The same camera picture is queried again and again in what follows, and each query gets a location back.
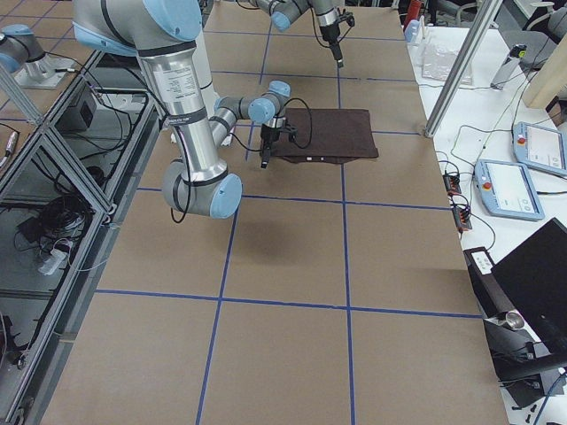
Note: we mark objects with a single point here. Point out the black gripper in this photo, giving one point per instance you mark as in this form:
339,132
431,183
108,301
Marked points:
330,34
268,135

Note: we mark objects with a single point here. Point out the brown t-shirt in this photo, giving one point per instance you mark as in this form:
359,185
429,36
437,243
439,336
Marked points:
335,136

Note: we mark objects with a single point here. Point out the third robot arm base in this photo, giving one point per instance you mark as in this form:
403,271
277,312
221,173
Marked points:
23,56

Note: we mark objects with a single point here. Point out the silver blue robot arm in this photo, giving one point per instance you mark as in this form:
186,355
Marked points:
162,36
284,13

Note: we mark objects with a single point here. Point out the red cylinder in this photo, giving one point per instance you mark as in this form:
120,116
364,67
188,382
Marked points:
413,10

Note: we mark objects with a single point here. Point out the clear plastic bag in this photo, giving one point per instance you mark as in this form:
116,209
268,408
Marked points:
438,61

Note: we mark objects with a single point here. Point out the near blue teach pendant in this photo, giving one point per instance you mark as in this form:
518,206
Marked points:
506,190

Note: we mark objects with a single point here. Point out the blue teach pendant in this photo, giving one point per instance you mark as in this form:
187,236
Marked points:
540,148
506,190

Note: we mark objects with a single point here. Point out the far blue teach pendant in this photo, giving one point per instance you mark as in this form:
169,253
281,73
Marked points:
540,148

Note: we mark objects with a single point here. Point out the black box with label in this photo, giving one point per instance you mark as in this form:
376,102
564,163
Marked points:
495,305

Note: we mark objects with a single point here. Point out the black monitor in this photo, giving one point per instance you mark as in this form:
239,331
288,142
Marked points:
533,278

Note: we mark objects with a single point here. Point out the aluminium frame post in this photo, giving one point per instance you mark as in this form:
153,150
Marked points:
485,16

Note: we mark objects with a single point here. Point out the aluminium frame rack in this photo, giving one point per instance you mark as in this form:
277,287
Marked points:
64,193

